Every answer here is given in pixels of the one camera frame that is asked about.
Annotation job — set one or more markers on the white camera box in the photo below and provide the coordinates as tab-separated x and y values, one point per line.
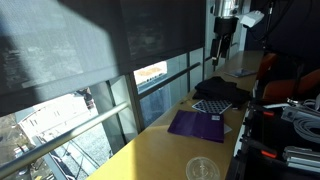
252	18

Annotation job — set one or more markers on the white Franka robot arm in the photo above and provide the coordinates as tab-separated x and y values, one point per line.
226	7

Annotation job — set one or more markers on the orange chair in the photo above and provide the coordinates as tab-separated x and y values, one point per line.
296	86
266	65

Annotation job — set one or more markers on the purple paper folder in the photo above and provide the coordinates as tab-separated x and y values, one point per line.
196	125

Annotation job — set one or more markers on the clear plastic cup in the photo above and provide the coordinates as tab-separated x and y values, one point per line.
202	169

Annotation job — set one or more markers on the metal window handrail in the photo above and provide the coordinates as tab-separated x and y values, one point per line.
63	136
170	80

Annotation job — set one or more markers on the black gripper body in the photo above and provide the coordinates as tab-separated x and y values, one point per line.
225	26

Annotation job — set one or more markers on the flat grey booklet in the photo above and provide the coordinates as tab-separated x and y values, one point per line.
240	72

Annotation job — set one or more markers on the dark window roller blind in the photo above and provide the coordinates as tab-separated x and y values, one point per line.
93	40

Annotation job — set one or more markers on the white paper sheet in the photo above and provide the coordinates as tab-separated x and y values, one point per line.
227	129

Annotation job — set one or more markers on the aluminium profile rail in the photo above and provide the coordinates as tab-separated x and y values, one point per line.
301	158

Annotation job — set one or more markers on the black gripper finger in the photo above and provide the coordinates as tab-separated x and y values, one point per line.
226	46
216	50

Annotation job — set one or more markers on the black cloth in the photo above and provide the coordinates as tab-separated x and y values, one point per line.
221	90

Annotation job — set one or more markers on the black white checkerboard sheet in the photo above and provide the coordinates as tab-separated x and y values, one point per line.
211	106

